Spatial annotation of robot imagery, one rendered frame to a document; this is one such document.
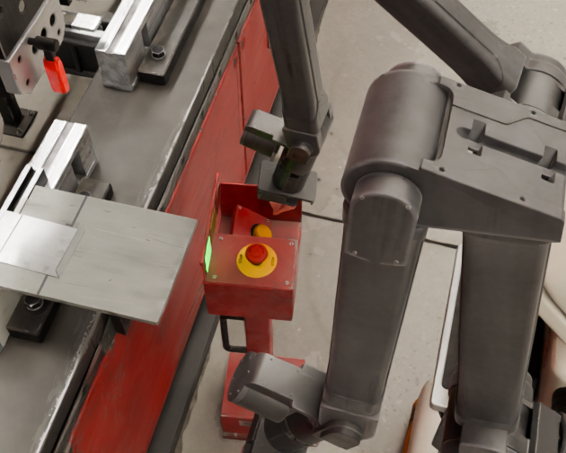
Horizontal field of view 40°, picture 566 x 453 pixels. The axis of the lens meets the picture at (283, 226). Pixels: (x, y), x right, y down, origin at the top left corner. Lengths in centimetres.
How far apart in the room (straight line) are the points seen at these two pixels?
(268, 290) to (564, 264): 71
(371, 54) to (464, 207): 246
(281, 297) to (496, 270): 90
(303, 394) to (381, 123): 42
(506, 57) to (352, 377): 46
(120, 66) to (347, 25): 162
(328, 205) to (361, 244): 196
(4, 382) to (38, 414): 8
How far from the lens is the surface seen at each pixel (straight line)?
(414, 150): 45
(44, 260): 119
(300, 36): 105
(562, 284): 79
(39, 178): 129
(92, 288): 115
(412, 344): 222
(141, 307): 112
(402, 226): 46
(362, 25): 302
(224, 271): 139
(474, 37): 97
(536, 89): 102
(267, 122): 127
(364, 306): 60
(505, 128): 49
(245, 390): 82
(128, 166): 143
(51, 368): 125
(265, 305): 143
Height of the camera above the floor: 196
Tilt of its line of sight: 55 degrees down
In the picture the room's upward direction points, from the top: straight up
